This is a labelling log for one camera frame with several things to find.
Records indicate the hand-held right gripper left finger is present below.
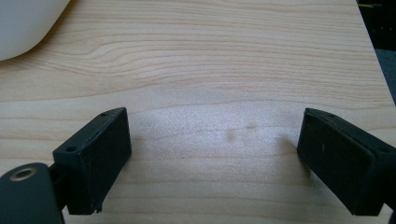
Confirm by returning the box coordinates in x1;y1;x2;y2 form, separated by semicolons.
51;106;133;216

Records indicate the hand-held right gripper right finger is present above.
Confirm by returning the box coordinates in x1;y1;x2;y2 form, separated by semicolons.
296;107;396;217

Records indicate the white plastic basket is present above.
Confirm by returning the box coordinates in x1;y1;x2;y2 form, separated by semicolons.
0;0;71;62

